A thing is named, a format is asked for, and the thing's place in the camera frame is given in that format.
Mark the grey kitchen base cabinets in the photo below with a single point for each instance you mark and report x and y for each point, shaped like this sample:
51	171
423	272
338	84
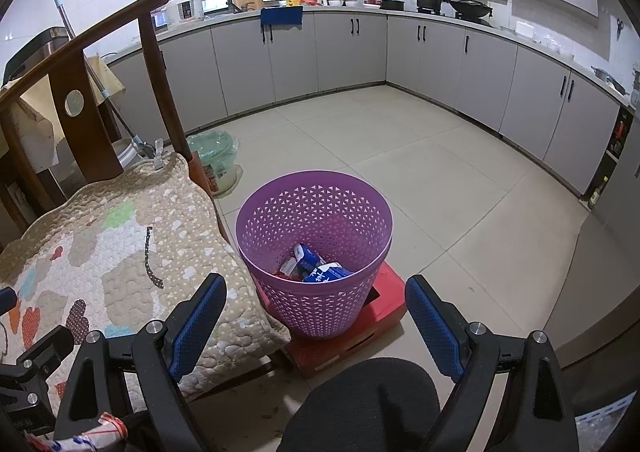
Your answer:
350	52

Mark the metal pan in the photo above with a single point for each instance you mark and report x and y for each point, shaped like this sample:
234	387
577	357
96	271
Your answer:
607	76

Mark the black wok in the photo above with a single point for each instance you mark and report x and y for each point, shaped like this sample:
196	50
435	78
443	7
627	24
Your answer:
470	8

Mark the blue towel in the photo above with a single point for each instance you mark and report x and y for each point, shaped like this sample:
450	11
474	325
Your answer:
282	16

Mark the beige cloth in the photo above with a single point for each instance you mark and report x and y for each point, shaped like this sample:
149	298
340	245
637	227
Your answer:
35	132

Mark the white printed plastic wrapper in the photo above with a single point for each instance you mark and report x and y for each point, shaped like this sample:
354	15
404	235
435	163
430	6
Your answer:
85	437

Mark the narrow bottle shelf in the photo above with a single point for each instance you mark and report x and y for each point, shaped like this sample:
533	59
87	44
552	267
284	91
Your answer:
617	132

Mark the silver metal appliance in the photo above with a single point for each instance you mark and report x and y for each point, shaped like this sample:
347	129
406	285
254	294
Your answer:
45	50

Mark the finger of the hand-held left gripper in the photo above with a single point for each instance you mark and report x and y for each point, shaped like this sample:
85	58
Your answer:
50	344
7	301

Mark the white rice cooker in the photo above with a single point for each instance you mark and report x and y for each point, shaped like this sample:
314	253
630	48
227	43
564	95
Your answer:
185	7

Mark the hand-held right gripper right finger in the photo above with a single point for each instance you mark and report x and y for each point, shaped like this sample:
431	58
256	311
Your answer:
435	327

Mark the red crate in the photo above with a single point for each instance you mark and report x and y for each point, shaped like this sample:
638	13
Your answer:
380	312

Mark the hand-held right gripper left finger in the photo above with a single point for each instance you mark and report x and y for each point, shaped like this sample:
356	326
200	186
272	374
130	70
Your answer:
197	327

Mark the wooden chair with round hole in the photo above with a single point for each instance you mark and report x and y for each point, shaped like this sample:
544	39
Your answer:
150	57

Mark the light blue tape roll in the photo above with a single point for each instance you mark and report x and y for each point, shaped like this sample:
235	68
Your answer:
307	257

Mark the mop with metal pole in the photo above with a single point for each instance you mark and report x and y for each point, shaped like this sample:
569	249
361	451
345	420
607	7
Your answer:
80	50

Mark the quilted heart-print blanket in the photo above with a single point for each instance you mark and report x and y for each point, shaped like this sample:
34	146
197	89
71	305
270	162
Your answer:
125	257

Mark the pot with lid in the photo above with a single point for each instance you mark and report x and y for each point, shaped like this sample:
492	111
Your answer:
391	3

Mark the purple plastic basket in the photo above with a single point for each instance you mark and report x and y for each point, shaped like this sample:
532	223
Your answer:
325	302

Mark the black cooking pot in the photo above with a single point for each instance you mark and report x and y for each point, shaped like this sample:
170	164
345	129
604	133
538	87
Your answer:
427	2

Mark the scissors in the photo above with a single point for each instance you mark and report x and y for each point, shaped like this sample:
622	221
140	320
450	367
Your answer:
620	27

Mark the blue carton box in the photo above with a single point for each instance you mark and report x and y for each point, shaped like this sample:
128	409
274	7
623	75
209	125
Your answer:
327	273

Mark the metal clip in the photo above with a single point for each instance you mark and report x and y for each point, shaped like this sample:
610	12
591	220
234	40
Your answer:
160	157

